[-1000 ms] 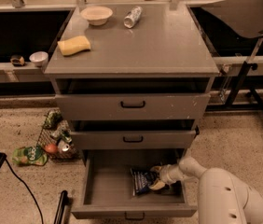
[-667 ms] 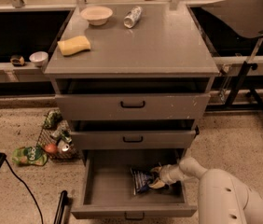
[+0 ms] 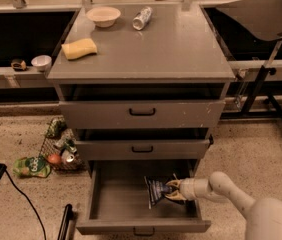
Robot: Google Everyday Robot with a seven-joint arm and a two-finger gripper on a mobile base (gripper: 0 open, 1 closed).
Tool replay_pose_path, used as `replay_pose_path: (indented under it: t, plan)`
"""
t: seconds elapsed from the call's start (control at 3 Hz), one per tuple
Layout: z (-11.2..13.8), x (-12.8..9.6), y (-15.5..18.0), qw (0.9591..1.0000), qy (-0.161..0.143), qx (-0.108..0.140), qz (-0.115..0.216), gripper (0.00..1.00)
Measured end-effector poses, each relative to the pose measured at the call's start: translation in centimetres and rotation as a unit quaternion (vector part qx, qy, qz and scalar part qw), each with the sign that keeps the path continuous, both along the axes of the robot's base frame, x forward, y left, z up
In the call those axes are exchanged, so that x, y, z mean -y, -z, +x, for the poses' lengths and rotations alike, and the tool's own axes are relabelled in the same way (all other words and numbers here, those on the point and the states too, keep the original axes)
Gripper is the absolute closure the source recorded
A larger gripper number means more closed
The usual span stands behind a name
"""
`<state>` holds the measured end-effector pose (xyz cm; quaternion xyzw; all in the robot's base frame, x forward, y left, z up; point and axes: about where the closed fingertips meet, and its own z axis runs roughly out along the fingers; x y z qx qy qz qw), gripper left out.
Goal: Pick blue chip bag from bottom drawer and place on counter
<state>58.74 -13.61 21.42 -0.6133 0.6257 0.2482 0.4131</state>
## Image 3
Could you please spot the cream paper bowl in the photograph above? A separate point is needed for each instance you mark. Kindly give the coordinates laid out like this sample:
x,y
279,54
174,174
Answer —
x,y
103,16

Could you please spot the grey bottom drawer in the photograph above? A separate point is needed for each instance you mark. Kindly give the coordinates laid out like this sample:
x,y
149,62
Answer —
x,y
119,200

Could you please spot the grey middle drawer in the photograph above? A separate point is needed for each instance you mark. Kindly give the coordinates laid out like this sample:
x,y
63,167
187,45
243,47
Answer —
x,y
142,149

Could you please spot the grey top drawer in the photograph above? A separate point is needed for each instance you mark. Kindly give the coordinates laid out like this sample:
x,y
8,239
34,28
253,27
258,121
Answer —
x,y
141,114

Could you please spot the small white cup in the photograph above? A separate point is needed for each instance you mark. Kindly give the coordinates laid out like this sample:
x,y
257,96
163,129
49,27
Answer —
x,y
42,63

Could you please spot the blue chip bag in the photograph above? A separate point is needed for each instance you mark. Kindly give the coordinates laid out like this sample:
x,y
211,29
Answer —
x,y
158,190

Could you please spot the black stand tray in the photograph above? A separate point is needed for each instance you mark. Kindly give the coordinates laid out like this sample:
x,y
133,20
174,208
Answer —
x,y
250,34

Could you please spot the grey drawer cabinet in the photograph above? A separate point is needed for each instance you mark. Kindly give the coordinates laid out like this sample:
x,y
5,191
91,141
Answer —
x,y
176,57

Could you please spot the black wire basket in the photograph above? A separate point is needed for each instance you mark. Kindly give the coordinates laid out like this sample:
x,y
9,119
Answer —
x,y
57,146

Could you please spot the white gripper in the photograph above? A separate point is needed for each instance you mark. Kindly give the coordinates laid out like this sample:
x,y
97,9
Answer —
x,y
190,189

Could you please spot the green snack bag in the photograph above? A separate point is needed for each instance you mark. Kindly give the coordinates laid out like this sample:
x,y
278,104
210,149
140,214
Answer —
x,y
31,167

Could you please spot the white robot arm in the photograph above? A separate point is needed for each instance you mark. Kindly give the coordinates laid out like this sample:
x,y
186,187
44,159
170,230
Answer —
x,y
263,216

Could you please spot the silver can in basket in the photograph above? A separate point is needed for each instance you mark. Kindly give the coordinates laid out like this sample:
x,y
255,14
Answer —
x,y
68,157

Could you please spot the grey drawer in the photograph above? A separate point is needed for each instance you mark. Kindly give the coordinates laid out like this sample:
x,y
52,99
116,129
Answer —
x,y
119,200
142,149
141,114

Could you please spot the yellow sponge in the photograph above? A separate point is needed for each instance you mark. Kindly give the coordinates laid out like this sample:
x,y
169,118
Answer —
x,y
79,48

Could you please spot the black bar on floor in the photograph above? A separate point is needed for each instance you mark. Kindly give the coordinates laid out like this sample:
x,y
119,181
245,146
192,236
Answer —
x,y
67,217

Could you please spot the green bag in basket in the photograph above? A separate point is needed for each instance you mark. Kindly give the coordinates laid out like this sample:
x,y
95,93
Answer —
x,y
56,127

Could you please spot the red apple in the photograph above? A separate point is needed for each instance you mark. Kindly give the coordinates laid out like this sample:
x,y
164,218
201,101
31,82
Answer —
x,y
54,159

